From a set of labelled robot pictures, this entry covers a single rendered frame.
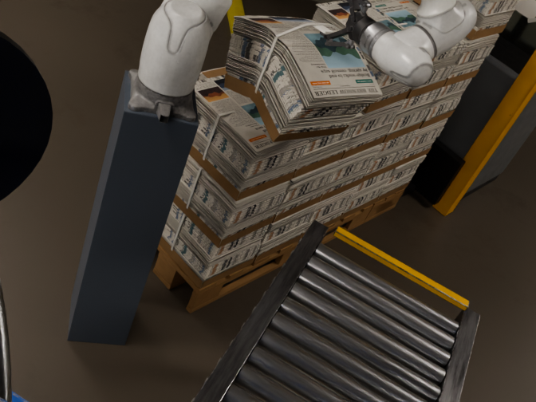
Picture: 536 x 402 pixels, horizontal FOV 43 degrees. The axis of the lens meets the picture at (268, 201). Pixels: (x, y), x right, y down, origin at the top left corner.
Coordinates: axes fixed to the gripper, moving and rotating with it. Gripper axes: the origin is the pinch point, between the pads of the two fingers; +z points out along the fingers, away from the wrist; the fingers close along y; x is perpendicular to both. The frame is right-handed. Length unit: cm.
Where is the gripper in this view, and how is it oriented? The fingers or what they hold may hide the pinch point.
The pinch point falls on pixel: (326, 1)
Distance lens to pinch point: 206.0
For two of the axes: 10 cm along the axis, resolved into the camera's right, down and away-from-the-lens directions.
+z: -5.4, -6.2, 5.7
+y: -3.0, 7.7, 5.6
